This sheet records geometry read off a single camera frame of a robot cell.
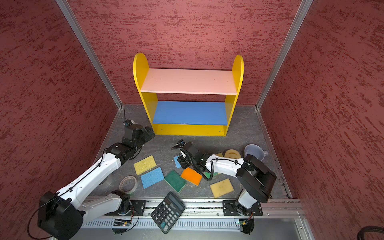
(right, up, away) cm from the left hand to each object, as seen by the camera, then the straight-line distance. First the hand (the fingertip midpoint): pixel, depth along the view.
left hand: (147, 135), depth 83 cm
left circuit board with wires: (-10, -42, -10) cm, 45 cm away
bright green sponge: (+33, -14, -23) cm, 42 cm away
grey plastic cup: (+65, -10, +7) cm, 66 cm away
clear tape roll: (-10, -27, -1) cm, 29 cm away
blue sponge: (+3, -24, 0) cm, 24 cm away
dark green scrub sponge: (+17, -26, 0) cm, 31 cm away
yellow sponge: (-3, -18, +5) cm, 19 cm away
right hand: (+19, -16, +3) cm, 25 cm away
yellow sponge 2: (+42, -29, -3) cm, 51 cm away
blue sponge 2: (+17, -17, +4) cm, 24 cm away
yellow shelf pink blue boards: (+20, +24, +40) cm, 51 cm away
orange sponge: (+26, -24, +2) cm, 35 cm away
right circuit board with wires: (+53, -43, -11) cm, 69 cm away
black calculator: (+14, -36, -12) cm, 41 cm away
